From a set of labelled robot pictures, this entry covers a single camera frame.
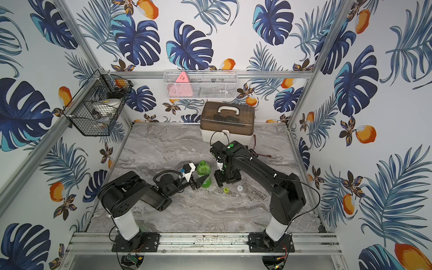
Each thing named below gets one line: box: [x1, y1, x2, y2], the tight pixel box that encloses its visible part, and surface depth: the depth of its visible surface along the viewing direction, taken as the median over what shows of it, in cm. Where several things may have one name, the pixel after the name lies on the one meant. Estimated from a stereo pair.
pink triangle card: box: [167, 71, 193, 97], surface depth 92 cm
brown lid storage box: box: [199, 101, 256, 146], surface depth 100 cm
